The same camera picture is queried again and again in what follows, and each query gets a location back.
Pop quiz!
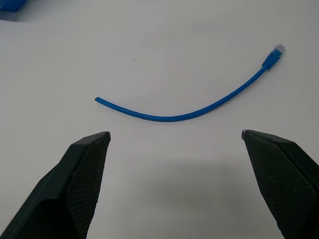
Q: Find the blue Ethernet cable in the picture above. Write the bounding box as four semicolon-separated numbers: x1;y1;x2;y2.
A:
94;44;286;122

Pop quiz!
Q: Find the blue box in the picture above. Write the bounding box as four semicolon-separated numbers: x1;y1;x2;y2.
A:
0;0;23;22

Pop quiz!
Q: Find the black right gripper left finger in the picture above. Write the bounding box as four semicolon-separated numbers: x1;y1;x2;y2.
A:
0;131;112;239

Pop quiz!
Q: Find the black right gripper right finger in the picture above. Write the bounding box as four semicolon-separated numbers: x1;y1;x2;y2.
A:
241;129;319;239

